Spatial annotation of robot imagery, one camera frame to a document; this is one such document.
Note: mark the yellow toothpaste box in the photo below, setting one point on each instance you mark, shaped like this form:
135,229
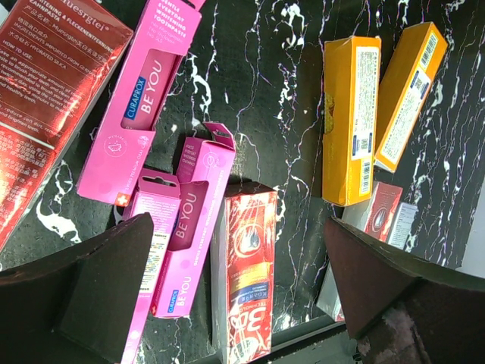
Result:
351,83
404,89

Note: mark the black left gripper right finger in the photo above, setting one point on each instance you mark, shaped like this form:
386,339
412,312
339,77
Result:
401,308

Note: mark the dark red toothpaste box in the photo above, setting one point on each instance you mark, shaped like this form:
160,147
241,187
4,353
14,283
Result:
56,59

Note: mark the yellow toothpaste box left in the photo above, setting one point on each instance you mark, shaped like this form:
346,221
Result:
351,83

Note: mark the pink toothpaste box middle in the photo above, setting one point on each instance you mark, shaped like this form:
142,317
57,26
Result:
203,172

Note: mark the yellow toothpaste box right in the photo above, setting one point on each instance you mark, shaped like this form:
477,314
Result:
404,89

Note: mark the red 3d toothpaste box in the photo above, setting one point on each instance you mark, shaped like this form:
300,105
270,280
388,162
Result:
242,255
375,216

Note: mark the pink toothpaste box small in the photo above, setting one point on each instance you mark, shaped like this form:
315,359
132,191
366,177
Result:
158,194

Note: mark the pink toothpaste box upper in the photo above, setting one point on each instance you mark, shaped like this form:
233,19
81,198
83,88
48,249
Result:
163,37

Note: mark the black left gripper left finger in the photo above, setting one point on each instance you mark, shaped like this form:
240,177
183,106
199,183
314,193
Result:
76,305

